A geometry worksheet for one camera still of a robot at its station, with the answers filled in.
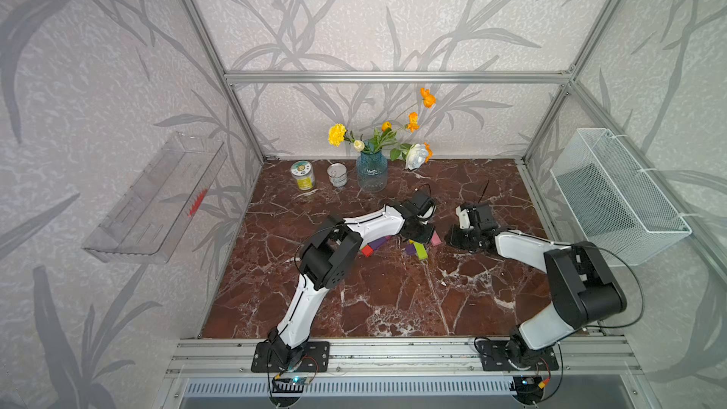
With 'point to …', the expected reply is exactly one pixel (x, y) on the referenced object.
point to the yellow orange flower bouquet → (385, 137)
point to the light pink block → (434, 239)
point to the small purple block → (410, 249)
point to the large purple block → (378, 242)
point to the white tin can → (338, 174)
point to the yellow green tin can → (305, 175)
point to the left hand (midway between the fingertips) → (430, 237)
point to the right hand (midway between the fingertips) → (444, 235)
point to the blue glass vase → (372, 171)
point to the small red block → (367, 251)
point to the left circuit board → (293, 384)
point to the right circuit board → (528, 389)
